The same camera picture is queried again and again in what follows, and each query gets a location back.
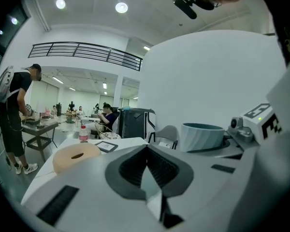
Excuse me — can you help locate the black balcony railing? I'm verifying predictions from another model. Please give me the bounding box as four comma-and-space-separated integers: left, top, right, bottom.
28, 41, 144, 72

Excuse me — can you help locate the black side table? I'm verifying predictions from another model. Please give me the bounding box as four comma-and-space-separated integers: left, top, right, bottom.
21, 119, 59, 163

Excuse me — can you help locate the black white striped crate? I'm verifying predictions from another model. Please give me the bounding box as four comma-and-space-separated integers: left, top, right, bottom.
117, 107, 157, 143

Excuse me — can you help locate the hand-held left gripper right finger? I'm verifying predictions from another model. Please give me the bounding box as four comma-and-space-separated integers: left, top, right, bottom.
146, 145, 261, 232

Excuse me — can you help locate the black picture frame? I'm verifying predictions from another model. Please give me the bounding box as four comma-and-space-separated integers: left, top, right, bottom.
94, 141, 119, 154

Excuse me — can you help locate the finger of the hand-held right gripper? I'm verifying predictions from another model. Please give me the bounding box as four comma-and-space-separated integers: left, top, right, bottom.
187, 138, 244, 160

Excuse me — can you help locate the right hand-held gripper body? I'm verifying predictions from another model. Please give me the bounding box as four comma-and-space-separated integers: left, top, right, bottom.
228, 102, 283, 145

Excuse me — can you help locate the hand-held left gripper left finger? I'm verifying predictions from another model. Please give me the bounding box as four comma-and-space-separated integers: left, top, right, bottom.
21, 145, 161, 232

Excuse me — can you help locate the person's black printed shirt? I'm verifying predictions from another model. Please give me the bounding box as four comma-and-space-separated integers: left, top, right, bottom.
244, 0, 290, 67

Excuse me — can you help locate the floral woven bag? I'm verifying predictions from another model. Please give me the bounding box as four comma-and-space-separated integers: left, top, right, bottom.
94, 122, 122, 140

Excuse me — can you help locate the beige round woven box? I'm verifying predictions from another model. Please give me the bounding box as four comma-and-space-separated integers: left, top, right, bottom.
52, 143, 102, 175

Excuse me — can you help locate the grey upholstered chair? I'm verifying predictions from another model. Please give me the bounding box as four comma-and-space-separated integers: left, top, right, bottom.
150, 125, 179, 150

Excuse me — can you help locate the red-capped soda bottle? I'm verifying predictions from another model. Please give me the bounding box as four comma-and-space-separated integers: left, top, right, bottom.
78, 124, 88, 144

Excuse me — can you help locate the black head camera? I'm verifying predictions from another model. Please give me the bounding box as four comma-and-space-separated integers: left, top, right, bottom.
172, 0, 216, 20

